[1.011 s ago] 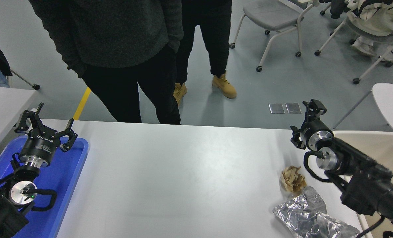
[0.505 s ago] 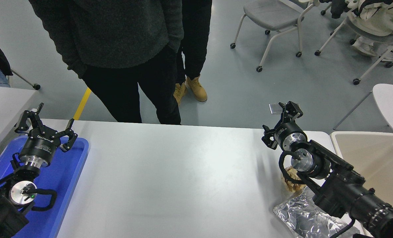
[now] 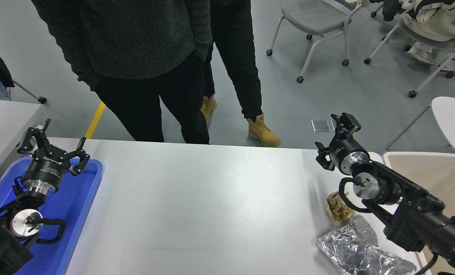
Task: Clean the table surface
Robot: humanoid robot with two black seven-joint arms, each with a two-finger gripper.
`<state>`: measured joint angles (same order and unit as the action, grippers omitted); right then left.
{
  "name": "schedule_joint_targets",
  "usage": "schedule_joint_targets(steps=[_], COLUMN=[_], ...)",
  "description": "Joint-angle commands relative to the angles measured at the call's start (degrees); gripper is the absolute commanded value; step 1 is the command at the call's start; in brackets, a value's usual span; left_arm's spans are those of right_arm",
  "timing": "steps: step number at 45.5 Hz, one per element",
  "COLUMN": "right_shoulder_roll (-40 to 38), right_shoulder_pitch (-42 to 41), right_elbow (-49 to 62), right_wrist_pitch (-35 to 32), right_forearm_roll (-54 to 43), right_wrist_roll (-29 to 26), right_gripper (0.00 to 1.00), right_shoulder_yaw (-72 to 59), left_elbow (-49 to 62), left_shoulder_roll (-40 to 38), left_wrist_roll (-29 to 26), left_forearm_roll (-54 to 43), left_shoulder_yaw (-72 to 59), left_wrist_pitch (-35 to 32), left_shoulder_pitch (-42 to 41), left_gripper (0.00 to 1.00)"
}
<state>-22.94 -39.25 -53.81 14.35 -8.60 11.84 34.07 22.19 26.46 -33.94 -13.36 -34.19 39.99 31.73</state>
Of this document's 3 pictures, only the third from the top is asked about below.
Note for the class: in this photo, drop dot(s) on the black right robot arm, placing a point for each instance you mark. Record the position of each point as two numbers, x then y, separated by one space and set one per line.
422 225

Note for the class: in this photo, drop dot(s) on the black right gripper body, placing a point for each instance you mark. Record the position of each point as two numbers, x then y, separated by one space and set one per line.
343 152

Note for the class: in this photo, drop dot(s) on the metal floor outlet cover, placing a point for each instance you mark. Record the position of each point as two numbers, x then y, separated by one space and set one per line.
320 125
333 126

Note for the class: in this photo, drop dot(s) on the silver foil tray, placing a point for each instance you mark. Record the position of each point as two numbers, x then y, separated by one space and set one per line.
346 248

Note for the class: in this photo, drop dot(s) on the grey seat wheeled chair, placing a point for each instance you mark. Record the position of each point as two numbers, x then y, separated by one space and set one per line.
311 15

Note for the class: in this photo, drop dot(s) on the blue plastic tray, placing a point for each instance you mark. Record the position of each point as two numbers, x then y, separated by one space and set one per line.
72 221

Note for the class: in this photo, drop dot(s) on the yellow floor tape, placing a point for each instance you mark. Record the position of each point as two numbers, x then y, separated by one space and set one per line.
95 121

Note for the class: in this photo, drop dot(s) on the large pale plastic bin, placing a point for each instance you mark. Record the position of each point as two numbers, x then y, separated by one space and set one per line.
441 175

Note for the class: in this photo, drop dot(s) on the grey leg wheeled chair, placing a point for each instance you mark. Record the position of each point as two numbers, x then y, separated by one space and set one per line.
43 100

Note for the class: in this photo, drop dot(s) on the tan paper ball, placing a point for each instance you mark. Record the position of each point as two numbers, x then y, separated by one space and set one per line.
335 212

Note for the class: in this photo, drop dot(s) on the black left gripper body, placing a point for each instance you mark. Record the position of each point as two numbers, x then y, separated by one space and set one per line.
46 168

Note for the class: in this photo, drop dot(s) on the white round table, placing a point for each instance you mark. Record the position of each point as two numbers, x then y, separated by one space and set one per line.
453 118

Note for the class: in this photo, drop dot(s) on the white side table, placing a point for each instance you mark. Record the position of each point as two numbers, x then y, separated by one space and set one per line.
2 122

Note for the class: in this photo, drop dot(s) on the white frame wheeled chair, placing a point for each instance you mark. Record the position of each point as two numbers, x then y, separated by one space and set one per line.
412 94

